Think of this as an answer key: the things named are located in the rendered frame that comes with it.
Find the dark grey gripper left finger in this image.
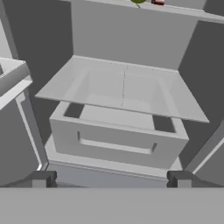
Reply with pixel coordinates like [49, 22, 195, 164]
[3, 170, 58, 188]

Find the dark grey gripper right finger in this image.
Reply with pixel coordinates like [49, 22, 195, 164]
[166, 170, 224, 188]

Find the grey fridge door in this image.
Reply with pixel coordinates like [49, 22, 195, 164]
[0, 0, 50, 187]
[184, 117, 224, 187]

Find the white fridge drawer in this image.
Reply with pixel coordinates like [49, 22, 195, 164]
[48, 100, 190, 170]

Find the glass fridge shelf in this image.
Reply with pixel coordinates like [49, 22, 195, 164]
[34, 54, 210, 123]
[59, 0, 224, 25]

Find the white door bin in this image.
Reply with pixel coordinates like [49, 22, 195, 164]
[0, 57, 33, 111]

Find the green lime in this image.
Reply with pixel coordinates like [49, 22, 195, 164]
[129, 0, 147, 9]

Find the grey drawer handle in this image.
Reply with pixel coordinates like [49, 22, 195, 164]
[76, 130, 158, 155]

